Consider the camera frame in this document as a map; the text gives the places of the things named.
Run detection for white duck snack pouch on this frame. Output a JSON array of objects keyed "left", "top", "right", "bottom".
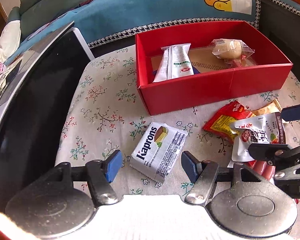
[{"left": 230, "top": 112, "right": 286, "bottom": 162}]

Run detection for blue snack packet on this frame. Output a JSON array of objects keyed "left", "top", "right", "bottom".
[{"left": 153, "top": 67, "right": 200, "bottom": 75}]

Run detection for black glossy coffee table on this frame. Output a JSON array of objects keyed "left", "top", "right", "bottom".
[{"left": 0, "top": 23, "right": 93, "bottom": 212}]

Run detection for vacuum packed pink sausages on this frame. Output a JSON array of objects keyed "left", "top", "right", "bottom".
[{"left": 241, "top": 160, "right": 275, "bottom": 182}]

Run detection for red yellow snack packet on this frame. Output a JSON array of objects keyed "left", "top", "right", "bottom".
[{"left": 203, "top": 100, "right": 255, "bottom": 144}]

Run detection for red mooncake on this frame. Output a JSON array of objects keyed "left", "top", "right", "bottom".
[{"left": 224, "top": 57, "right": 257, "bottom": 68}]

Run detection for gold foil snack packet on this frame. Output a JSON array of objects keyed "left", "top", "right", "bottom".
[{"left": 252, "top": 99, "right": 282, "bottom": 116}]

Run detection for floral tablecloth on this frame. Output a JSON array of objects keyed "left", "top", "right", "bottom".
[{"left": 53, "top": 45, "right": 300, "bottom": 238}]

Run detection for Kaprons wafer packet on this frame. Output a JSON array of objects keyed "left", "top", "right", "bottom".
[{"left": 130, "top": 122, "right": 188, "bottom": 183}]

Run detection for white long snack packet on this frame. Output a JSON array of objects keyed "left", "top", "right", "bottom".
[{"left": 153, "top": 43, "right": 194, "bottom": 82}]

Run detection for red cardboard box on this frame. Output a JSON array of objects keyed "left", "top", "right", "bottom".
[{"left": 135, "top": 21, "right": 293, "bottom": 115}]

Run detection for round pastry clear wrapper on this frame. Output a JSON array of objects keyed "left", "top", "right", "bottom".
[{"left": 211, "top": 38, "right": 255, "bottom": 60}]

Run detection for blue lion sofa cover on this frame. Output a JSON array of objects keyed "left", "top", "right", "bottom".
[{"left": 5, "top": 0, "right": 300, "bottom": 49}]

